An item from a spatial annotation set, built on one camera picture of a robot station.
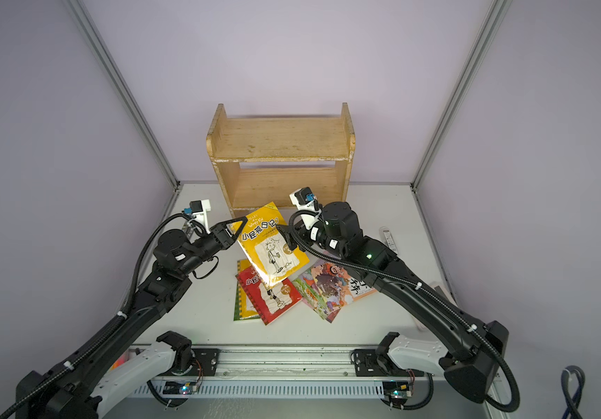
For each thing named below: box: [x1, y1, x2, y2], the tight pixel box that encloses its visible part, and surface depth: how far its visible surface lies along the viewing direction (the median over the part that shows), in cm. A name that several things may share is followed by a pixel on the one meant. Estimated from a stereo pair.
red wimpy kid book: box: [235, 266, 304, 326], surface depth 85 cm
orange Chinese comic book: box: [326, 261, 378, 303], surface depth 89 cm
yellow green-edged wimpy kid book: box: [233, 259, 261, 322], surface depth 85 cm
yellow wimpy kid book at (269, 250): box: [236, 201, 311, 286], surface depth 72 cm
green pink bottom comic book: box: [291, 277, 343, 323], surface depth 87 cm
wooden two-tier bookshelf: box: [206, 103, 356, 218], surface depth 77 cm
